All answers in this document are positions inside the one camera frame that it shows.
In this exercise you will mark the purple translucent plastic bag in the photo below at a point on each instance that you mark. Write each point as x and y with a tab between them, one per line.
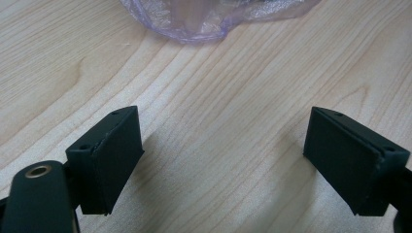
200	22

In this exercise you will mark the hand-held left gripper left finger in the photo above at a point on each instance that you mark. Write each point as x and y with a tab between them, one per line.
110	161

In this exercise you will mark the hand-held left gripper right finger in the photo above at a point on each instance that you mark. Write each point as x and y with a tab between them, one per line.
350	161

